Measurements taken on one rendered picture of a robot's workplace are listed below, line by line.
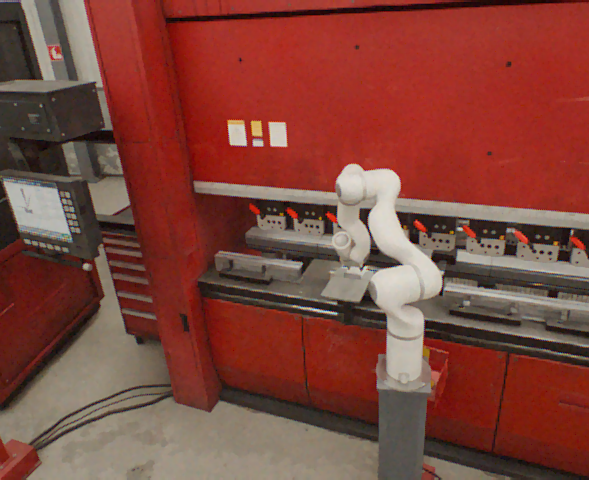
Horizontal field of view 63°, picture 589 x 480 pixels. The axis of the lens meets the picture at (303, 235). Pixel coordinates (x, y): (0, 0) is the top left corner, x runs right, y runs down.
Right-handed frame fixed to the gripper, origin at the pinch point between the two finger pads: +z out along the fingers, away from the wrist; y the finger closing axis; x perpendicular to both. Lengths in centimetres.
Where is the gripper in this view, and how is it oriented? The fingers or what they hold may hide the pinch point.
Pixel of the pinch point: (355, 266)
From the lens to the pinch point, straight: 233.4
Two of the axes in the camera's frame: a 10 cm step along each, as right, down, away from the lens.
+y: -9.3, -1.1, 3.5
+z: 2.8, 4.2, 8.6
